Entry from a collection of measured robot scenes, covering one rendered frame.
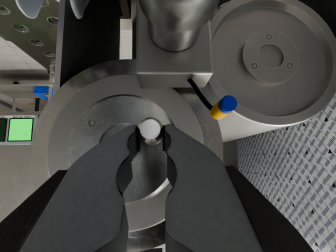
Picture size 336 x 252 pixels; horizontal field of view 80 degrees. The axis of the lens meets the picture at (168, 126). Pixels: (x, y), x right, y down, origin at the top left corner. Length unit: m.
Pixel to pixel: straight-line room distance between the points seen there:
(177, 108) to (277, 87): 0.09
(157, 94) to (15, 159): 0.47
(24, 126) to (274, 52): 0.52
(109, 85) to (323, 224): 0.23
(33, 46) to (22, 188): 0.31
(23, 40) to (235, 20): 0.40
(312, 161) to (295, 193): 0.05
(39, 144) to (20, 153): 0.40
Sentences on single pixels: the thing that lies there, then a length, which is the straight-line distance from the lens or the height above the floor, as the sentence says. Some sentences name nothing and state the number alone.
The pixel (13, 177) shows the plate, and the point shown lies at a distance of 0.59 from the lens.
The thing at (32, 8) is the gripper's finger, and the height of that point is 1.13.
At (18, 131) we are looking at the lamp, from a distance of 0.58.
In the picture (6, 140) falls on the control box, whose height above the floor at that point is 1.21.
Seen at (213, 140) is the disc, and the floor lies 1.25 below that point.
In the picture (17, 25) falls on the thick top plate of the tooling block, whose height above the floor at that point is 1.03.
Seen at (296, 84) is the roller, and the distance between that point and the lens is 0.21.
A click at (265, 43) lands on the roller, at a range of 0.20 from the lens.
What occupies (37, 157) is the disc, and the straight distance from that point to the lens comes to 0.18.
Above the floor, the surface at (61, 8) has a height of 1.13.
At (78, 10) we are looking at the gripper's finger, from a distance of 0.20.
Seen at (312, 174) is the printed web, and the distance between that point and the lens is 0.25.
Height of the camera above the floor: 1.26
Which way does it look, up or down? 9 degrees down
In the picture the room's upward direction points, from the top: 179 degrees clockwise
